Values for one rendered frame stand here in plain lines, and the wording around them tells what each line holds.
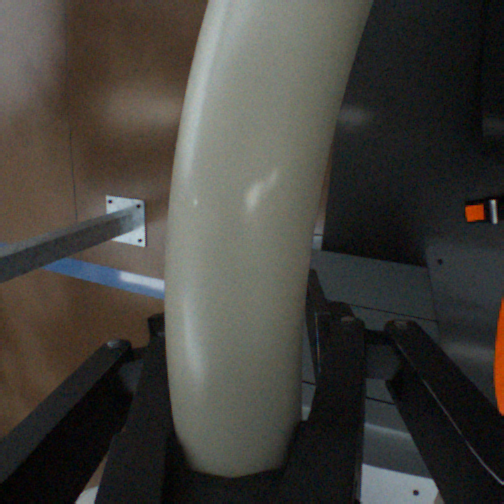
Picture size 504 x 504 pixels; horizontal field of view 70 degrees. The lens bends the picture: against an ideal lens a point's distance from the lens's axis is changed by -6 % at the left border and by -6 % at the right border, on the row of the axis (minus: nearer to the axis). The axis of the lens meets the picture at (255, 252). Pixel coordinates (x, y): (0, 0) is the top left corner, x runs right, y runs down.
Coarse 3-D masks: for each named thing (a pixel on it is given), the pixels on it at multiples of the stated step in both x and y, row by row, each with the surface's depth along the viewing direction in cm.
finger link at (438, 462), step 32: (416, 352) 11; (416, 384) 10; (448, 384) 9; (416, 416) 10; (448, 416) 8; (480, 416) 8; (448, 448) 8; (480, 448) 7; (448, 480) 8; (480, 480) 7
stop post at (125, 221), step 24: (120, 216) 152; (144, 216) 157; (24, 240) 118; (48, 240) 120; (72, 240) 129; (96, 240) 141; (120, 240) 165; (144, 240) 160; (0, 264) 104; (24, 264) 112
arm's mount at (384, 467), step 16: (368, 448) 55; (384, 448) 55; (368, 464) 52; (384, 464) 52; (400, 464) 52; (416, 464) 52; (368, 480) 53; (384, 480) 52; (400, 480) 51; (416, 480) 50; (432, 480) 49; (368, 496) 53; (384, 496) 52; (400, 496) 52; (416, 496) 51; (432, 496) 50
